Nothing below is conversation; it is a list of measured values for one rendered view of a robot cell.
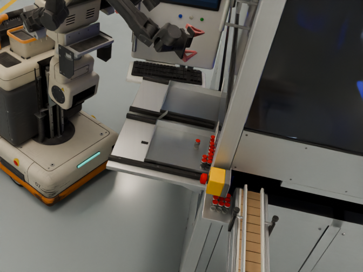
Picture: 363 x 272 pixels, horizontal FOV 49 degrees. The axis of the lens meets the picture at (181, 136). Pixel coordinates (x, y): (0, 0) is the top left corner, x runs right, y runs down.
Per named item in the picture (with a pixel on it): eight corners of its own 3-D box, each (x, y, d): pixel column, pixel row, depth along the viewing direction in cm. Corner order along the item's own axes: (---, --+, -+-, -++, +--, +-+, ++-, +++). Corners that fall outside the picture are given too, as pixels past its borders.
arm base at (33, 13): (42, 7, 177) (19, 14, 169) (52, 1, 172) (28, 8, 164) (51, 26, 180) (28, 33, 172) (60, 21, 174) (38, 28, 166)
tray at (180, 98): (233, 99, 205) (234, 94, 203) (230, 130, 185) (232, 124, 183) (168, 85, 206) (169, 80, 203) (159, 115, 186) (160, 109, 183)
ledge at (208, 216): (239, 202, 155) (240, 199, 154) (237, 229, 145) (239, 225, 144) (204, 194, 155) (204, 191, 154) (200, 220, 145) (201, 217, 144)
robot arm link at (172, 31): (147, 24, 155) (137, 38, 151) (160, 7, 145) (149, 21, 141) (171, 43, 158) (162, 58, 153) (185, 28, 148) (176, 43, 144)
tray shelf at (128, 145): (232, 97, 210) (233, 94, 209) (224, 195, 157) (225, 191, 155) (143, 77, 211) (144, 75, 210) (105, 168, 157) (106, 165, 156)
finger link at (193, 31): (195, 38, 165) (176, 38, 160) (201, 22, 160) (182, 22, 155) (204, 47, 161) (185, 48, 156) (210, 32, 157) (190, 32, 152)
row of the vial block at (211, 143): (213, 143, 176) (215, 135, 173) (209, 171, 162) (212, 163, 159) (208, 142, 176) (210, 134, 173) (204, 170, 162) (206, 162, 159)
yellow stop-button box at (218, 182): (226, 183, 148) (230, 170, 143) (224, 198, 142) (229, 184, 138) (206, 179, 148) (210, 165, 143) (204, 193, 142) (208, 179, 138)
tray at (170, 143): (229, 141, 179) (231, 135, 177) (226, 182, 159) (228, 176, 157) (155, 125, 179) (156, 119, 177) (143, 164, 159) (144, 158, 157)
